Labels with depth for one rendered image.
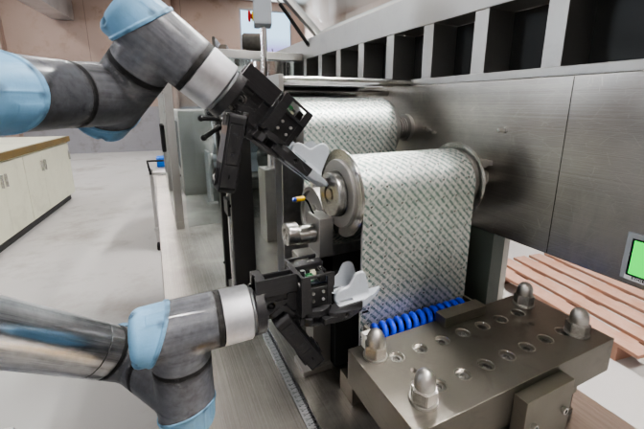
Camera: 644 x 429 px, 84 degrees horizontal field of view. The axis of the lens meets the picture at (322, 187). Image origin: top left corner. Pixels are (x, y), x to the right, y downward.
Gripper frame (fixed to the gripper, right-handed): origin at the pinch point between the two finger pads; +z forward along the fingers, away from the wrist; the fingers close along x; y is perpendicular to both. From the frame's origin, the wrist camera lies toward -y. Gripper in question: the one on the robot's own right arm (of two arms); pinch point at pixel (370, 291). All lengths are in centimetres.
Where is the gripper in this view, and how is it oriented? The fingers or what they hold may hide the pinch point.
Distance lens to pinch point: 62.3
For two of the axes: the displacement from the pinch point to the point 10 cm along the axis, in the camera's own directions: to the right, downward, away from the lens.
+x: -4.3, -2.1, 8.8
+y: 0.0, -9.7, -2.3
